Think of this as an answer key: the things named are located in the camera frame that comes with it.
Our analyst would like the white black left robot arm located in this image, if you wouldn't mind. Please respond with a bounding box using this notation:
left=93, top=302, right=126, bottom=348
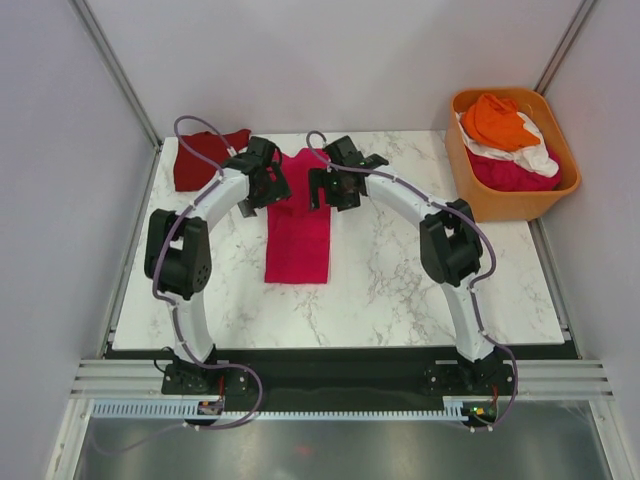
left=144, top=136, right=291, bottom=395

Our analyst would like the magenta t-shirt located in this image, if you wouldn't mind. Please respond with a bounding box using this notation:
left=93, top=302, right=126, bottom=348
left=466, top=149, right=562, bottom=192
left=264, top=148, right=331, bottom=285

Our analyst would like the aluminium frame rail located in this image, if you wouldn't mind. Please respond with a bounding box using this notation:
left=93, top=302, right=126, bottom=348
left=71, top=360, right=613, bottom=400

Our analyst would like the white t-shirt in basket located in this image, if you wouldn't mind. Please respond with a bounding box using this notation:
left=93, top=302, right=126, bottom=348
left=456, top=112, right=560, bottom=178

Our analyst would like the orange plastic laundry basket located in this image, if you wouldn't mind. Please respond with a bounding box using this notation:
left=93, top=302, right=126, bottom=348
left=445, top=87, right=581, bottom=222

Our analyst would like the folded dark red t-shirt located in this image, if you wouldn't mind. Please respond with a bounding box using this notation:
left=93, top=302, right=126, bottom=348
left=173, top=129, right=251, bottom=192

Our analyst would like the orange t-shirt in basket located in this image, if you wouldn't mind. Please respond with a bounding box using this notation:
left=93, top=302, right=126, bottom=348
left=460, top=93, right=541, bottom=152

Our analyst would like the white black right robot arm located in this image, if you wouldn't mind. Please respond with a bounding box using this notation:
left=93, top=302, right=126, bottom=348
left=306, top=131, right=506, bottom=394

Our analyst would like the white slotted cable duct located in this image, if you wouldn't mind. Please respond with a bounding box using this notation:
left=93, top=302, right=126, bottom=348
left=91, top=397, right=497, bottom=421

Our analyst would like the magenta t-shirt in basket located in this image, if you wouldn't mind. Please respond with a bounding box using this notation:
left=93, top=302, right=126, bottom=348
left=466, top=149, right=562, bottom=192

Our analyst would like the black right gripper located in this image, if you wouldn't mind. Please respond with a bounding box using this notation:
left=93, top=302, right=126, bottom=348
left=307, top=168, right=361, bottom=214

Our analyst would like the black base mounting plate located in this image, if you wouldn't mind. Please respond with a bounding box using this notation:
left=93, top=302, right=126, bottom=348
left=161, top=347, right=515, bottom=413

